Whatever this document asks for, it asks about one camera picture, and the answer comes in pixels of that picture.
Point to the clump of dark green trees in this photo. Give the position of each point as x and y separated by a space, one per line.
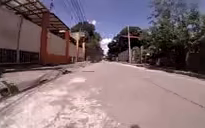
90 36

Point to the utility pole with crossbar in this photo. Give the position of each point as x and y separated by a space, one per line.
129 43

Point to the grey concrete road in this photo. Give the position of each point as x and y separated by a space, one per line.
130 96

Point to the pale building with orange pillars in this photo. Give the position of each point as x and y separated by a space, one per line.
56 45

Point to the robot's own part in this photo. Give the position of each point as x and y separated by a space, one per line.
135 126

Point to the grey roadside strip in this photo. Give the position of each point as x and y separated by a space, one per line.
176 71

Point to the row of trees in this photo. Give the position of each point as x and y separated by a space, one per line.
176 36

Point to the grey concrete pavement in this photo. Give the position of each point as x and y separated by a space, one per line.
20 78

